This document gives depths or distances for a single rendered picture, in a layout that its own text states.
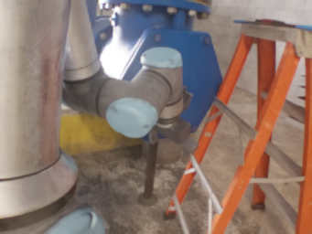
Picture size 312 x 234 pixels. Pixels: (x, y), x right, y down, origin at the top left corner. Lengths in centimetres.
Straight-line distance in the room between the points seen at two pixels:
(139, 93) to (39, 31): 28
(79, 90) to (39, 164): 29
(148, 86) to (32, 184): 31
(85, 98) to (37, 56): 31
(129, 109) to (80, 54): 14
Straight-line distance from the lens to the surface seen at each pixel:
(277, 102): 85
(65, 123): 199
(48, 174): 22
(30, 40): 18
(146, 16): 113
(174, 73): 51
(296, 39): 82
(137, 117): 42
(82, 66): 47
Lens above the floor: 114
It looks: 23 degrees down
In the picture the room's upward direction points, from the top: 6 degrees clockwise
